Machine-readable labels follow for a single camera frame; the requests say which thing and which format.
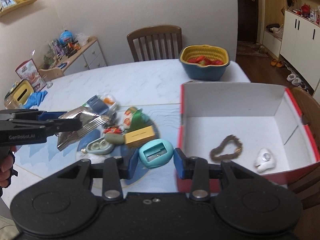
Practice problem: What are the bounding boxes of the teal pencil sharpener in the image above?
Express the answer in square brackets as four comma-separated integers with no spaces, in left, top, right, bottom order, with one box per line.
[139,139,174,169]

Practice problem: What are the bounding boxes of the yellow small cardboard box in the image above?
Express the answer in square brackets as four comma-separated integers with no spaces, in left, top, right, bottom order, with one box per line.
[124,126,156,148]

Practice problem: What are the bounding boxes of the olive green oval case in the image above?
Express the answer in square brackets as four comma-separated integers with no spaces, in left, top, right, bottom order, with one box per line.
[104,133,125,145]

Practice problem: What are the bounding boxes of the brown beaded bracelet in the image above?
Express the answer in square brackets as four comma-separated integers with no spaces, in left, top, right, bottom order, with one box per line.
[209,134,244,163]

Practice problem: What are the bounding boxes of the silver foil snack packet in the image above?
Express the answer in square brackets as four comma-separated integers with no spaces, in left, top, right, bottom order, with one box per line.
[57,106,114,151]

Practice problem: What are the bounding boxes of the light blue oval tray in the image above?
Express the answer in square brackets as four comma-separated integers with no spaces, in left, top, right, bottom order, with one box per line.
[80,137,115,155]

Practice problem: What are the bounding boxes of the red dragon charm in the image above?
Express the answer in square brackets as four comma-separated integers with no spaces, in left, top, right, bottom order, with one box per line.
[103,126,123,134]

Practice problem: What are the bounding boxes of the green tassel zongzi ornament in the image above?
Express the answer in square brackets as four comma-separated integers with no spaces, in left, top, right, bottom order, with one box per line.
[122,107,150,133]

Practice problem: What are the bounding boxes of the clear bag with dark card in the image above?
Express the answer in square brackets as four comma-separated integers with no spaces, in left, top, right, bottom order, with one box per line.
[83,93,119,119]

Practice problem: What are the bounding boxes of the white rabbit brooch figure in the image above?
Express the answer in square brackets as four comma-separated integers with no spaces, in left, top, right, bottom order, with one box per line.
[254,148,277,173]

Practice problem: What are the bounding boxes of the person's left hand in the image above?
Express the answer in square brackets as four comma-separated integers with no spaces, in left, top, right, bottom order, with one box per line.
[0,146,17,188]

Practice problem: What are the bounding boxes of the blue cloth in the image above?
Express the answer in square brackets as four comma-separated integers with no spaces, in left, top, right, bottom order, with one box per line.
[23,90,48,109]

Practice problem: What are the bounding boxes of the yellow tissue box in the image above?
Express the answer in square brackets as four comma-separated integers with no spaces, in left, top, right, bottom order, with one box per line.
[4,79,34,109]

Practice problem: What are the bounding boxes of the red printed snack bag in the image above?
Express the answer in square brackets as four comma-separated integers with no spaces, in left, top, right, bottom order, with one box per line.
[15,59,46,92]

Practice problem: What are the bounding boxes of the wooden side cabinet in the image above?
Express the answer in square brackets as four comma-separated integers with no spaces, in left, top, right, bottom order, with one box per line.
[37,36,108,81]

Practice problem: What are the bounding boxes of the blue globe toy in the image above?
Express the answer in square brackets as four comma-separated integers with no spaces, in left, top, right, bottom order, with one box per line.
[59,30,74,46]

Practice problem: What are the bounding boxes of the red white cardboard box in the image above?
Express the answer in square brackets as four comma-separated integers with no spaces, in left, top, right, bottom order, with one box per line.
[178,82,319,185]

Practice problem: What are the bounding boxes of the yellow blue strainer basket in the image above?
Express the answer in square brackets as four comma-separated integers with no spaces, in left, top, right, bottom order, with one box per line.
[179,44,230,81]

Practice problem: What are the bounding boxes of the strawberries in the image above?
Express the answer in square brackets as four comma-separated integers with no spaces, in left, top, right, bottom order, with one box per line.
[188,56,225,66]

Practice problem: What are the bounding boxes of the brown wooden chair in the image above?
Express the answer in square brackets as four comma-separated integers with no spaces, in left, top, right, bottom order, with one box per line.
[127,25,182,62]

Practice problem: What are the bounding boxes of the orange slippers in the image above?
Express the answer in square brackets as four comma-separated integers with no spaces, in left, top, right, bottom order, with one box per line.
[271,59,284,68]

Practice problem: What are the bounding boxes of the white shoes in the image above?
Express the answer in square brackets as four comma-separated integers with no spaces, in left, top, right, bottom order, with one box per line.
[286,73,308,90]

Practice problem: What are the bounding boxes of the white wall cabinets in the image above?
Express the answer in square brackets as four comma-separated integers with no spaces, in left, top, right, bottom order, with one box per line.
[263,0,319,100]

